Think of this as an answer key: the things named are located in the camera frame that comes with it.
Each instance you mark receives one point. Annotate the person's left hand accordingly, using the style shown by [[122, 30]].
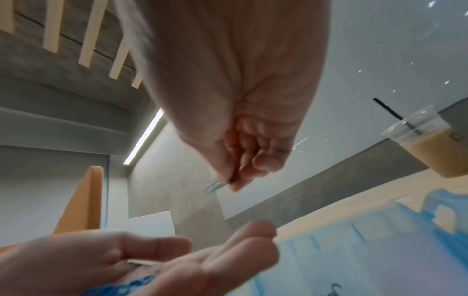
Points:
[[110, 266]]

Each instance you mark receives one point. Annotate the person's right hand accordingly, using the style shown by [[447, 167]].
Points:
[[234, 58]]

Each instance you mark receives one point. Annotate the handful of blue paper clips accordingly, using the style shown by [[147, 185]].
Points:
[[124, 286]]

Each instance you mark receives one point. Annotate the blue paper clip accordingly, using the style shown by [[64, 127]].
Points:
[[214, 187]]

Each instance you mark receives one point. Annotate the blue compartment organizer box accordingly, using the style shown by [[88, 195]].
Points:
[[351, 260]]

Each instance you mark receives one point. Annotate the white partition panel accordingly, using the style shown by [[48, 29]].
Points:
[[150, 222]]

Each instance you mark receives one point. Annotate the ceiling light strip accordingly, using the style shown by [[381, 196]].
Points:
[[142, 139]]

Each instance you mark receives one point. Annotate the wooden slat partition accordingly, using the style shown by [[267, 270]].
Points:
[[91, 34]]

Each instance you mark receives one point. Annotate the black drinking straw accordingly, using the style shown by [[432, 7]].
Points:
[[387, 108]]

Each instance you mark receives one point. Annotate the round wooden table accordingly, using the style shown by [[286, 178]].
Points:
[[365, 203]]

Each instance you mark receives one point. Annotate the iced coffee plastic cup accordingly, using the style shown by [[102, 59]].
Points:
[[439, 150]]

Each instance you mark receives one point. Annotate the white wall board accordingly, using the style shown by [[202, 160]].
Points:
[[380, 58]]

